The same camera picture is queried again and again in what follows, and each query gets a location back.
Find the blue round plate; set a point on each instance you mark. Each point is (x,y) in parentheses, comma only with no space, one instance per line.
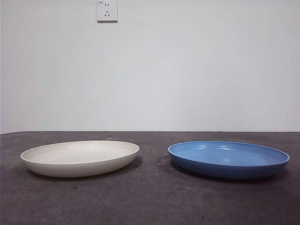
(229,164)

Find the white round plate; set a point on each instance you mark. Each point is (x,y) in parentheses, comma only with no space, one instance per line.
(79,159)

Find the white wall power socket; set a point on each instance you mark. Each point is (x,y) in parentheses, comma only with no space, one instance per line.
(107,11)

